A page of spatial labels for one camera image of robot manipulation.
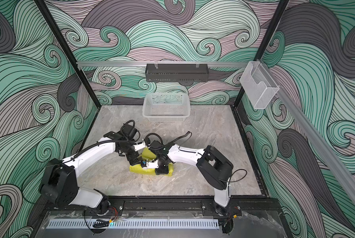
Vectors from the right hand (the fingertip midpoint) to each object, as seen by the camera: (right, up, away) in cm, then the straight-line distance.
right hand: (158, 171), depth 85 cm
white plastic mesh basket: (+3, +40, +32) cm, 51 cm away
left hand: (-13, +11, 0) cm, 17 cm away
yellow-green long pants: (-7, +9, +3) cm, 12 cm away
